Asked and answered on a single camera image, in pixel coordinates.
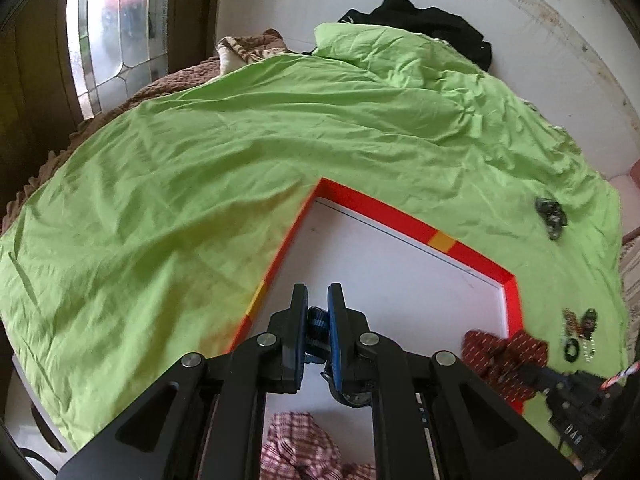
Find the brown patterned pillow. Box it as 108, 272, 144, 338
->
216, 29, 288, 73

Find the red plaid cloth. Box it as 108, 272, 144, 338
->
260, 411, 376, 480

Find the brown quilted blanket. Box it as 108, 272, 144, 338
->
0, 57, 226, 231

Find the striped beige cushion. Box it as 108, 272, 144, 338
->
620, 232, 640, 311

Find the dark green hair claw clip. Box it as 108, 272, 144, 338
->
535, 196, 568, 242

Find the green bedsheet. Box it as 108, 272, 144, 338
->
0, 22, 630, 453

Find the dark wooden window frame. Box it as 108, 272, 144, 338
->
0, 0, 226, 221

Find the blue striped strap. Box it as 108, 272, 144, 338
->
306, 305, 374, 408

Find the stained glass window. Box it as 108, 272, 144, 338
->
66, 0, 171, 118

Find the red polka dot scrunchie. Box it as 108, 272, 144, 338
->
461, 329, 549, 406

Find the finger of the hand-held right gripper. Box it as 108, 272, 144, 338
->
517, 364, 561, 395

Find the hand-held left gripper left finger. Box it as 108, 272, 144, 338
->
56, 283, 308, 480

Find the red box with white inside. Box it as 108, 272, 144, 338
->
227, 177, 526, 416

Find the brown rhinestone butterfly clip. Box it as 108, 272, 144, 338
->
561, 308, 584, 337

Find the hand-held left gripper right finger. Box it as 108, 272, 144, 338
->
327, 283, 583, 480

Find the black garment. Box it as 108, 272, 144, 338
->
302, 0, 493, 72

